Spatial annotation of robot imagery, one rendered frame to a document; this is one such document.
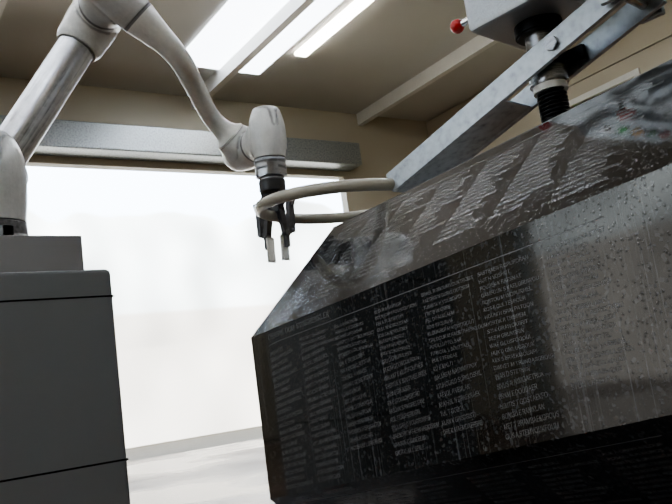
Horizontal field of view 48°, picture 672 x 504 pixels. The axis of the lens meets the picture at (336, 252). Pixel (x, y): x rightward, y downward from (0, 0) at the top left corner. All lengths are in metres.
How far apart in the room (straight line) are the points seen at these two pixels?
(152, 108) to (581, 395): 8.09
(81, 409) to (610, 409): 1.04
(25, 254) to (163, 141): 6.79
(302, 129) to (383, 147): 1.29
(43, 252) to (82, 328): 0.18
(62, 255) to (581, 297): 1.09
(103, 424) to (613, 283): 1.07
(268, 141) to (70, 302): 0.77
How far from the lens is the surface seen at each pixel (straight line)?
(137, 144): 8.29
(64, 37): 2.21
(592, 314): 0.99
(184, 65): 2.13
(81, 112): 8.57
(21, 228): 1.80
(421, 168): 1.75
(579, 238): 1.00
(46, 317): 1.63
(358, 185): 1.77
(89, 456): 1.63
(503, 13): 1.62
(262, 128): 2.13
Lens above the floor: 0.49
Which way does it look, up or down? 10 degrees up
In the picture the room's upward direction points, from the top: 8 degrees counter-clockwise
